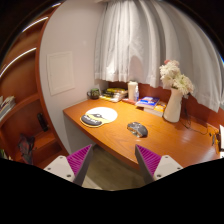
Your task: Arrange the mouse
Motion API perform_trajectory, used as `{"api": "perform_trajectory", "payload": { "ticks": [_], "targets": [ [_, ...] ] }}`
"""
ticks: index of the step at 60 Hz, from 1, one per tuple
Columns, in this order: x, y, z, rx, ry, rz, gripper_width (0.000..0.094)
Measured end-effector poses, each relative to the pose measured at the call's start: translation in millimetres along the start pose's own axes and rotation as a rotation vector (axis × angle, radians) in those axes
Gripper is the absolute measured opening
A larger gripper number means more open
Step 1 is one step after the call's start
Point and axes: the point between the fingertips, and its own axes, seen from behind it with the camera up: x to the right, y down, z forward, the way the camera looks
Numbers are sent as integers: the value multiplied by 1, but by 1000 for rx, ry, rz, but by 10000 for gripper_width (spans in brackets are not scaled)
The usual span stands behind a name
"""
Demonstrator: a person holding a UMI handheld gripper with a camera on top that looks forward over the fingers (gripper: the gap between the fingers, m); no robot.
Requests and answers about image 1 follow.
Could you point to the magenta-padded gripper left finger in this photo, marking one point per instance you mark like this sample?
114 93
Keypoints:
59 166

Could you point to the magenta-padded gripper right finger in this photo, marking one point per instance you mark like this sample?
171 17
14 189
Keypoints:
166 165

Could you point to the grey gaming computer mouse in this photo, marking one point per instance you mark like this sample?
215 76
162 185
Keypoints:
137 129

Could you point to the white oval printed mouse pad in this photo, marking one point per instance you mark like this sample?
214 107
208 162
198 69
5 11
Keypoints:
101 115

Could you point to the orange-cover book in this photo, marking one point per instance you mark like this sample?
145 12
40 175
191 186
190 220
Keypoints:
159 108

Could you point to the white ceramic jug vase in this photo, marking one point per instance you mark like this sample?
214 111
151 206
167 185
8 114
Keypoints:
173 106

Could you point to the silver laptop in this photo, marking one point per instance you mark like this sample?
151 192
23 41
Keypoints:
222 136

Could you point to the blue-cover book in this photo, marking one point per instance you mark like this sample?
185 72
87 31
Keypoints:
148 101

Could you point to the red-brown flat book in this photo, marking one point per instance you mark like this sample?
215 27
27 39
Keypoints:
128 101

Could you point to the clear spray bottle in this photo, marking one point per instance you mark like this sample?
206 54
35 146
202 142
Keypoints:
136 95

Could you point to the dark green mug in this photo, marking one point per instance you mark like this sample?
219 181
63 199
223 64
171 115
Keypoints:
94 94

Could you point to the cream lidded tumbler cup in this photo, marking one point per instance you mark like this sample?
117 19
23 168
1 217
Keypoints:
131 90

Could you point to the white yellow-spine book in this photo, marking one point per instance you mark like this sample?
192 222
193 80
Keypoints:
110 99

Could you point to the black-spine book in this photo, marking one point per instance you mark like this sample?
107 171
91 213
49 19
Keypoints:
113 96
115 93

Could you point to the yellow-cover book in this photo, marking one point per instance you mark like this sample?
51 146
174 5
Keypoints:
116 90

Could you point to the wooden shelf unit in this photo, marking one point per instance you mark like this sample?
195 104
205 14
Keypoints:
20 83

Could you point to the white pleated curtain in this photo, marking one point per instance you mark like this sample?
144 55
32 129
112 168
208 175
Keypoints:
143 40

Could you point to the white wall panel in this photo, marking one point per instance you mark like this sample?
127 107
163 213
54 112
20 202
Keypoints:
60 73

